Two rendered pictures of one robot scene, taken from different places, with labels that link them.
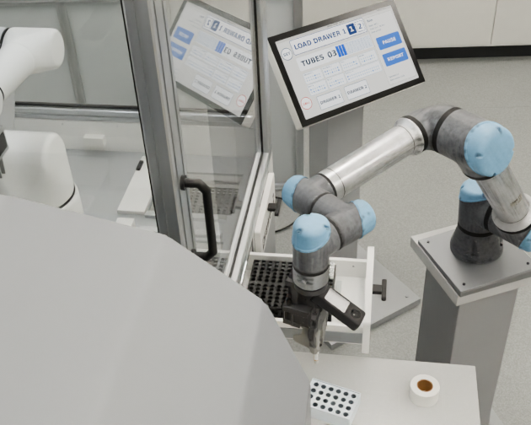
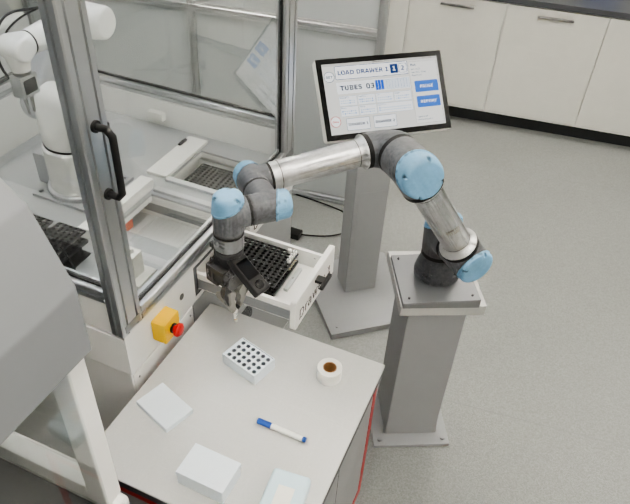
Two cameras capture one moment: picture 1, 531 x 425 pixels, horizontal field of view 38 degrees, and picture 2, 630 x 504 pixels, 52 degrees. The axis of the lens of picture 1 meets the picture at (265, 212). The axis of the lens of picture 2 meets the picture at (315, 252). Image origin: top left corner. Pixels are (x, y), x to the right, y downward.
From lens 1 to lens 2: 0.55 m
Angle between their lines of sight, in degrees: 9
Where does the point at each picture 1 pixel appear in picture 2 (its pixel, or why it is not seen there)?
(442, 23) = (534, 98)
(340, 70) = (374, 101)
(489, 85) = (561, 160)
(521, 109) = (581, 185)
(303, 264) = (216, 228)
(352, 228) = (265, 209)
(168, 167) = (73, 107)
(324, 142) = not seen: hidden behind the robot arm
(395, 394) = (307, 368)
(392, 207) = not seen: hidden behind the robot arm
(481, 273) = (428, 293)
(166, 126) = (68, 69)
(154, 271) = not seen: outside the picture
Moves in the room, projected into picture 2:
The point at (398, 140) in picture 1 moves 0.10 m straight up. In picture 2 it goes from (346, 151) to (349, 116)
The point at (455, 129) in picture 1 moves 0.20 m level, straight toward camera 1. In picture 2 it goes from (394, 151) to (358, 188)
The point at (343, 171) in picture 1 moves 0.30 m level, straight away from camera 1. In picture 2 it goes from (286, 165) to (326, 114)
